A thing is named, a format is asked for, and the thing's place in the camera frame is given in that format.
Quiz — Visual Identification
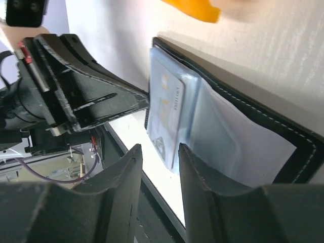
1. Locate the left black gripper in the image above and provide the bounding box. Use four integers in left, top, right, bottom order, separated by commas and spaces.
1, 34, 149, 157

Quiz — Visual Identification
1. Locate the yellow plastic bin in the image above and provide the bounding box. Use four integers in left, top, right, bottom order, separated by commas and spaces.
163, 0, 221, 23

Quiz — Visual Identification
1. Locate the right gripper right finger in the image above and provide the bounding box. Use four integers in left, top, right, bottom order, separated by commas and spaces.
179, 144, 323, 242

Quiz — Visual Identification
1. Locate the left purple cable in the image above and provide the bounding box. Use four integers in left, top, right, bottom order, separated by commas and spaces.
14, 146, 99, 184

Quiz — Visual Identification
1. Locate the black leather card holder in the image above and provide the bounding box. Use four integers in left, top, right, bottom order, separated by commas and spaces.
150, 37, 323, 187

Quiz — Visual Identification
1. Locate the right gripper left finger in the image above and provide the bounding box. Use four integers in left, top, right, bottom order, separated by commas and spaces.
1, 144, 143, 242

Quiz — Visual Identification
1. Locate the silver VIP card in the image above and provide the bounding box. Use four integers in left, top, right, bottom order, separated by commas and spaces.
147, 60, 184, 172

